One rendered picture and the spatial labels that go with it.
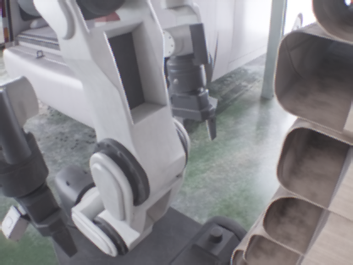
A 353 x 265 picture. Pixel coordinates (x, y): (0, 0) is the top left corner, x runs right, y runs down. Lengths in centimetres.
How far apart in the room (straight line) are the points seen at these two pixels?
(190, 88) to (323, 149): 47
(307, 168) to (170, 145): 35
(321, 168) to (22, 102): 36
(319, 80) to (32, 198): 39
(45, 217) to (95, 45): 27
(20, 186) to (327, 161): 37
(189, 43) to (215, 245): 60
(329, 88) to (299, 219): 10
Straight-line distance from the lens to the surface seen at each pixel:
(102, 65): 39
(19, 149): 36
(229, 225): 94
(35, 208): 43
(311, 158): 18
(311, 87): 17
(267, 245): 24
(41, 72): 151
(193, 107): 65
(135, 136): 44
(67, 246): 47
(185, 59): 62
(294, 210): 21
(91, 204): 85
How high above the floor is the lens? 95
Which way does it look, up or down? 34 degrees down
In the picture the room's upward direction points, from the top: 1 degrees counter-clockwise
